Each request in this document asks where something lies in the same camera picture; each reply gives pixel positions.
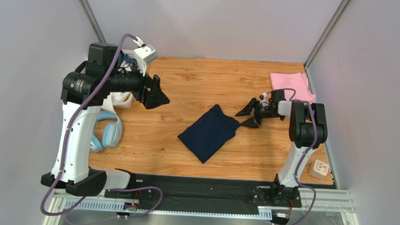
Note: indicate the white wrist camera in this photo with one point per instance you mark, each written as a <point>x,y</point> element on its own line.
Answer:
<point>263,99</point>
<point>145,54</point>

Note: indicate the aluminium front rail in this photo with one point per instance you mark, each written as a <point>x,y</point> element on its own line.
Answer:
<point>326,201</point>

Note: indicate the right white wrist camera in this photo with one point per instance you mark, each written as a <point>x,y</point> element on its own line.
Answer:
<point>263,99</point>

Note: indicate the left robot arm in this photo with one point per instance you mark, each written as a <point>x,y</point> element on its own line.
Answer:
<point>108,69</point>

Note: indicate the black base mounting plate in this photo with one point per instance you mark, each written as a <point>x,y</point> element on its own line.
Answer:
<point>206,195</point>

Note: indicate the blue t shirt in basket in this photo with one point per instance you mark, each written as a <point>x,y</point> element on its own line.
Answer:
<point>125,60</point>

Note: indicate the light blue headphones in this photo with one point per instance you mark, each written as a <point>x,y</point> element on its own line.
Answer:
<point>111,135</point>

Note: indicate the folded pink t shirt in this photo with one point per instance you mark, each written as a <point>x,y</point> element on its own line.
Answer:
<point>297,81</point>

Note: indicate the white t shirt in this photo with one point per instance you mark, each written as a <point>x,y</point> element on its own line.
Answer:
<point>121,100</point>

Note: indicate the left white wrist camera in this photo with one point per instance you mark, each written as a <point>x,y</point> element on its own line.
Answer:
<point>145,54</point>

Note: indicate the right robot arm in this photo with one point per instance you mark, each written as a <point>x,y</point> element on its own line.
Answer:
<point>307,131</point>

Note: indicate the navy blue t shirt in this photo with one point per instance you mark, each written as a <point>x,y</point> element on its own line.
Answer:
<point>209,133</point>

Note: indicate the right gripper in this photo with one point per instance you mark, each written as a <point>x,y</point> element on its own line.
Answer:
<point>259,112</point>

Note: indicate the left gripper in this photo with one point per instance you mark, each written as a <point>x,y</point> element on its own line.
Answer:
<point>153,98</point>

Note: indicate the white laundry basket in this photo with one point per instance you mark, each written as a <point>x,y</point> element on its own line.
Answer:
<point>123,100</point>

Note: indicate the pink cube power socket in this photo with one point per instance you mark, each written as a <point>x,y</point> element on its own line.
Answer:
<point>319,169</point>

